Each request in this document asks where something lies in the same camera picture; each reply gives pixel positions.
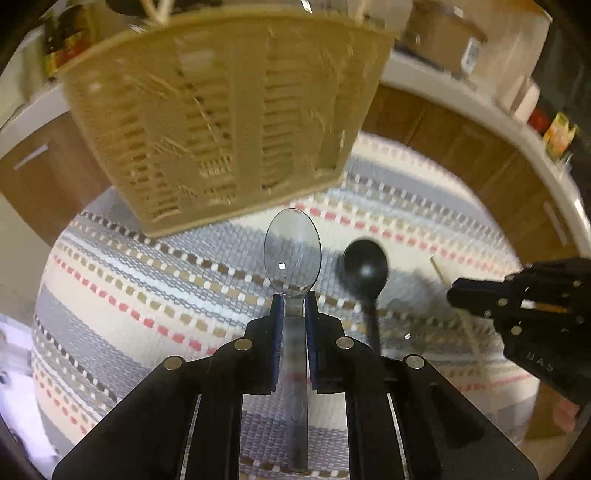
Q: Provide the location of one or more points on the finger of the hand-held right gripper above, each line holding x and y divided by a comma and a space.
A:
554, 281
531, 323

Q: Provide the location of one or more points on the yellow oil bottle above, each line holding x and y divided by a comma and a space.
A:
559, 134

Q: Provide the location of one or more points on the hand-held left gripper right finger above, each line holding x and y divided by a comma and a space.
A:
311, 341

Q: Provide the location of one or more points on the striped woven tablecloth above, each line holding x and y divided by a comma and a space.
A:
138, 277

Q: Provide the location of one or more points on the black plastic spoon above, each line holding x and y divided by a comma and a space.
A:
364, 267

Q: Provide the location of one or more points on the red package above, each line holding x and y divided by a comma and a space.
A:
539, 121

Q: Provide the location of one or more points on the wooden chopstick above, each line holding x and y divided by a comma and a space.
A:
439, 273

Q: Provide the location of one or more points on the brown cardboard box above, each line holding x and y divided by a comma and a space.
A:
443, 37

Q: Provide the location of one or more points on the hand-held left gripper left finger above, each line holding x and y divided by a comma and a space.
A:
278, 341

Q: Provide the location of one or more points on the person's right hand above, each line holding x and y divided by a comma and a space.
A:
565, 415

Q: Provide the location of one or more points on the beige plastic utensil basket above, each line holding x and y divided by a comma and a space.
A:
207, 138

